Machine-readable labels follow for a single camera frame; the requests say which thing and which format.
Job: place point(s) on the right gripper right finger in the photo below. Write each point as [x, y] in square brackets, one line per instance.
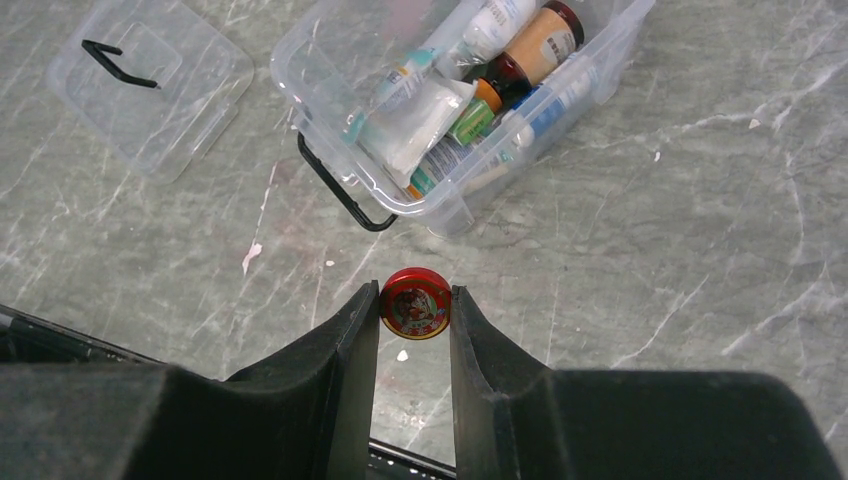
[516, 418]

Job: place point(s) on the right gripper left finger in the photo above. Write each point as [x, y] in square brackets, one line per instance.
[304, 412]

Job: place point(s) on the small red balm tin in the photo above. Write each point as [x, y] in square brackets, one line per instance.
[415, 303]

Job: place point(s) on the white gauze packet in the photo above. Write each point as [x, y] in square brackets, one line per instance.
[399, 140]

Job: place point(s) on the green sachet packet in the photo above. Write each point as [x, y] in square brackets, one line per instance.
[471, 123]

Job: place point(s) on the clear medicine kit box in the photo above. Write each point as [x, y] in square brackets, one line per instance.
[330, 61]

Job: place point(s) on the amber medicine bottle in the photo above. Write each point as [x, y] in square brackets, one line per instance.
[554, 33]

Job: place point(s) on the teal packaged item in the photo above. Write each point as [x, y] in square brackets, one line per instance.
[398, 85]

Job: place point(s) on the clear kit lid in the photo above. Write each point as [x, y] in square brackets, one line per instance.
[153, 80]

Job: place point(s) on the black front rail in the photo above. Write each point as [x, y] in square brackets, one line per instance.
[29, 339]

